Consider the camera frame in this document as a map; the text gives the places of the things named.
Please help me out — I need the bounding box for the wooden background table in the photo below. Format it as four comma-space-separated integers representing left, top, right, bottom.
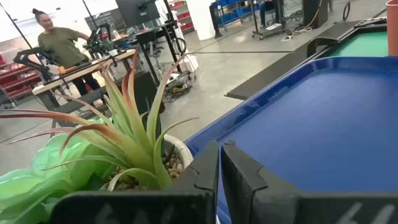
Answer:
30, 49, 137, 110

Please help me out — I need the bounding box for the seated person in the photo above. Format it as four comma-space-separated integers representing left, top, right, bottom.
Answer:
259, 0, 284, 30

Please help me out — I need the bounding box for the orange plastic cup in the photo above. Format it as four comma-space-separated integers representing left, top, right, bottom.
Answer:
385, 0, 398, 57

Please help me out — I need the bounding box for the black equipment box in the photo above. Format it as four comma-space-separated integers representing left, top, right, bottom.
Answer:
303, 0, 330, 29

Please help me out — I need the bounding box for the blue plastic tray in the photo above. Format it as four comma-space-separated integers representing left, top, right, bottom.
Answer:
185, 55, 398, 224

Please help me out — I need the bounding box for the black computer tower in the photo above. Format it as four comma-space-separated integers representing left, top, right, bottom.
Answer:
133, 71, 165, 114

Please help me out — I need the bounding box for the white pillar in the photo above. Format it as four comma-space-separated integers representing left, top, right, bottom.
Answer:
186, 0, 215, 41

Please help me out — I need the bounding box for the red bin shelf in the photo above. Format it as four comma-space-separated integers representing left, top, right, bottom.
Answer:
169, 0, 195, 34
0, 54, 43, 100

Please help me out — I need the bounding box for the artificial plant in patterned pot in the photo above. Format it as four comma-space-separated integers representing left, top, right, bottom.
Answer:
0, 49, 200, 224

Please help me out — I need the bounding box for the black computer monitor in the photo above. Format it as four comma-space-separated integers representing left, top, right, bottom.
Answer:
115, 0, 161, 28

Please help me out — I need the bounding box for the green table mat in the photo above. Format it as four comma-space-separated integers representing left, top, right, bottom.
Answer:
328, 30, 389, 57

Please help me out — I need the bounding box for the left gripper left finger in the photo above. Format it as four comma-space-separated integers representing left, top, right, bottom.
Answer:
49, 139, 220, 224

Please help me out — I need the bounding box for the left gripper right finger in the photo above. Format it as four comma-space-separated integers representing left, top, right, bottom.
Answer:
220, 139, 398, 224

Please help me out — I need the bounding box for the blue bin shelf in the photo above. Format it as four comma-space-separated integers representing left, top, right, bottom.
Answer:
214, 0, 261, 27

